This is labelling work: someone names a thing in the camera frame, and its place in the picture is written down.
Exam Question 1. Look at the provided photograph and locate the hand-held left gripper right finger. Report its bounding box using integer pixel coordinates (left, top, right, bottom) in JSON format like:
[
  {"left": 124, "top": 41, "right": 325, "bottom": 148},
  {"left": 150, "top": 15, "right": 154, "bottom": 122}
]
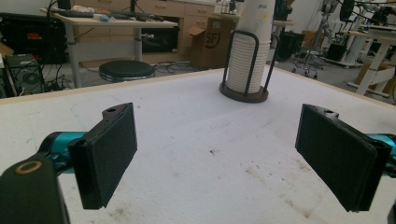
[{"left": 294, "top": 104, "right": 396, "bottom": 213}]

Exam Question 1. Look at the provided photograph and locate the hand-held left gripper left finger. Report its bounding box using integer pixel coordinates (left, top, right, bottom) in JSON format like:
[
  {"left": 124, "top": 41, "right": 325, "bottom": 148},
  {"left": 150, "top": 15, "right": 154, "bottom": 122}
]
[{"left": 39, "top": 102, "right": 138, "bottom": 210}]

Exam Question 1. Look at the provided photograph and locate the black wire cup holder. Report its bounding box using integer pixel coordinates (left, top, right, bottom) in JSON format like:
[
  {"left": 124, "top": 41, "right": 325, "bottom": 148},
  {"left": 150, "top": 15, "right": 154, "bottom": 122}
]
[{"left": 219, "top": 29, "right": 280, "bottom": 104}]

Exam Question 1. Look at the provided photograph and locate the stack of white paper cups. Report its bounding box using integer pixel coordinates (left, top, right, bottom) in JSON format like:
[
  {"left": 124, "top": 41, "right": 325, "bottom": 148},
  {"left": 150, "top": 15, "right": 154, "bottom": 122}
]
[{"left": 226, "top": 0, "right": 276, "bottom": 94}]

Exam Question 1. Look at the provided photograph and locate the round black stool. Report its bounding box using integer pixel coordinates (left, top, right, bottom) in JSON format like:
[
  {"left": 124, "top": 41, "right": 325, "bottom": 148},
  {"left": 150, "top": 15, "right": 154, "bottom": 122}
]
[{"left": 98, "top": 60, "right": 156, "bottom": 84}]

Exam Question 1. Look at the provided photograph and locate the white standing desk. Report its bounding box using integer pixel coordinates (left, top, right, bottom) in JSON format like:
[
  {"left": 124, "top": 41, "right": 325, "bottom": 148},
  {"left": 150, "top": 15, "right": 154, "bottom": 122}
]
[{"left": 342, "top": 23, "right": 396, "bottom": 96}]

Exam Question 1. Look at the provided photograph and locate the black office chair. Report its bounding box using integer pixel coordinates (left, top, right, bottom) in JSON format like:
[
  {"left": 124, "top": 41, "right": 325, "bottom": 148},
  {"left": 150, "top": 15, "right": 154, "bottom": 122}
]
[{"left": 276, "top": 30, "right": 319, "bottom": 80}]

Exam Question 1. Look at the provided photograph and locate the black computer tower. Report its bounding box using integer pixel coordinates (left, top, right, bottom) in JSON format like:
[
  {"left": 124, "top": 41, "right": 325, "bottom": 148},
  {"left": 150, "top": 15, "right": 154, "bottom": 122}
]
[{"left": 3, "top": 53, "right": 47, "bottom": 97}]

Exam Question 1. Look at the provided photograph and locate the light wooden desk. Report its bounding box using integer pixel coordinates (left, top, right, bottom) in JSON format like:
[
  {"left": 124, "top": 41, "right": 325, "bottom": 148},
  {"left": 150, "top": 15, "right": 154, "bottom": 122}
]
[{"left": 40, "top": 7, "right": 179, "bottom": 90}]

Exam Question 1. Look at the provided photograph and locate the black equipment case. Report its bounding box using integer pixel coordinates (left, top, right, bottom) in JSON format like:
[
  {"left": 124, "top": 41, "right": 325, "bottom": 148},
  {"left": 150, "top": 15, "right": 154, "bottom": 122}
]
[{"left": 0, "top": 12, "right": 68, "bottom": 65}]

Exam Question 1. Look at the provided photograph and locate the wooden cabinet with drawers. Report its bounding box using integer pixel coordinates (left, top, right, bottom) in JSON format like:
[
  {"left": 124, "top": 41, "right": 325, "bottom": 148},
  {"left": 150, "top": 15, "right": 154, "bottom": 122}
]
[{"left": 73, "top": 0, "right": 237, "bottom": 64}]

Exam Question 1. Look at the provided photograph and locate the black keyboard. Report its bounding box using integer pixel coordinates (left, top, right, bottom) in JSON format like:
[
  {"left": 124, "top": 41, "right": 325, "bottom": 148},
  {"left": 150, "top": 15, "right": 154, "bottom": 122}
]
[{"left": 49, "top": 7, "right": 95, "bottom": 19}]

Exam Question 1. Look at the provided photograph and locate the brown cardboard box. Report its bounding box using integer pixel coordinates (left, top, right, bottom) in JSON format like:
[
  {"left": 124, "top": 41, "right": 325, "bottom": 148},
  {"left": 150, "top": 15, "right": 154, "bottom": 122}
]
[{"left": 186, "top": 17, "right": 237, "bottom": 71}]

